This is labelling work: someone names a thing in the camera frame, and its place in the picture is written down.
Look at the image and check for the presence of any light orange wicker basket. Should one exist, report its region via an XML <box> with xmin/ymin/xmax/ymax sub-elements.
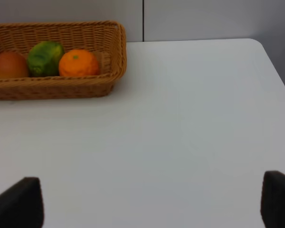
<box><xmin>0</xmin><ymin>21</ymin><xmax>127</xmax><ymax>100</ymax></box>

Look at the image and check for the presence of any orange mandarin fruit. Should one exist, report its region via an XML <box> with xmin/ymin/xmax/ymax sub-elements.
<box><xmin>58</xmin><ymin>49</ymin><xmax>100</xmax><ymax>77</ymax></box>

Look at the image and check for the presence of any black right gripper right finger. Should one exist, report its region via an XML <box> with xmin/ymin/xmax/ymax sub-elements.
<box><xmin>260</xmin><ymin>171</ymin><xmax>285</xmax><ymax>228</ymax></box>

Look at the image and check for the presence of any green papaya fruit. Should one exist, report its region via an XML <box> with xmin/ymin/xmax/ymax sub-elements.
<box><xmin>27</xmin><ymin>41</ymin><xmax>65</xmax><ymax>77</ymax></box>

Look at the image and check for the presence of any red orange peach fruit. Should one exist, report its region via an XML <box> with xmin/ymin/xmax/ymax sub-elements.
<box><xmin>0</xmin><ymin>52</ymin><xmax>29</xmax><ymax>79</ymax></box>

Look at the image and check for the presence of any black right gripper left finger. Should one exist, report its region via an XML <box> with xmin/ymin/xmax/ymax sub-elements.
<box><xmin>0</xmin><ymin>177</ymin><xmax>44</xmax><ymax>228</ymax></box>

